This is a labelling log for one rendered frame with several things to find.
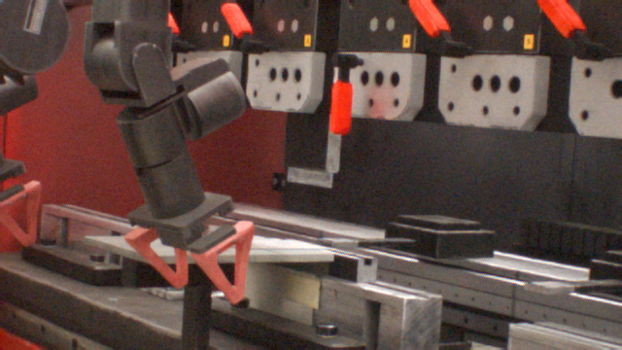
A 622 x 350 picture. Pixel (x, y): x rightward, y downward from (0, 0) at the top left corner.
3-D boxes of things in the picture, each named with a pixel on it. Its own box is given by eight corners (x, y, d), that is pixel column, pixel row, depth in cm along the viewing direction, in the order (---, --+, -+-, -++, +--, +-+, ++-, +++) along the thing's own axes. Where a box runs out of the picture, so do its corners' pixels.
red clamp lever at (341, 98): (325, 133, 155) (330, 52, 155) (352, 135, 158) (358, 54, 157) (333, 134, 154) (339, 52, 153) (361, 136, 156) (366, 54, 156)
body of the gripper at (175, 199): (180, 202, 134) (156, 137, 132) (239, 213, 127) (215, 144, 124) (130, 231, 131) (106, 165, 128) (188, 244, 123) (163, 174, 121)
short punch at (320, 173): (282, 181, 176) (286, 111, 175) (293, 181, 177) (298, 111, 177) (325, 188, 168) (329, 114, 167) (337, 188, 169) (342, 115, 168)
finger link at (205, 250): (233, 277, 133) (205, 195, 130) (277, 288, 128) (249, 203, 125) (183, 309, 130) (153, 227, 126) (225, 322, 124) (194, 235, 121)
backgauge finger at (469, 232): (297, 249, 180) (300, 213, 180) (439, 247, 195) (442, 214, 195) (349, 261, 170) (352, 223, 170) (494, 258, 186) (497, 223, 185)
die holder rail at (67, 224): (39, 256, 237) (42, 204, 236) (68, 255, 240) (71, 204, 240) (170, 300, 196) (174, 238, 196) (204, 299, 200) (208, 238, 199)
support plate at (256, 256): (83, 244, 164) (84, 236, 164) (257, 243, 179) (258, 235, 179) (150, 263, 149) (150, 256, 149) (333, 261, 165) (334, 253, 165)
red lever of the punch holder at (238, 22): (222, -1, 176) (248, 46, 170) (247, 2, 178) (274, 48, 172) (217, 10, 177) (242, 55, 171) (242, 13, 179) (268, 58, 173)
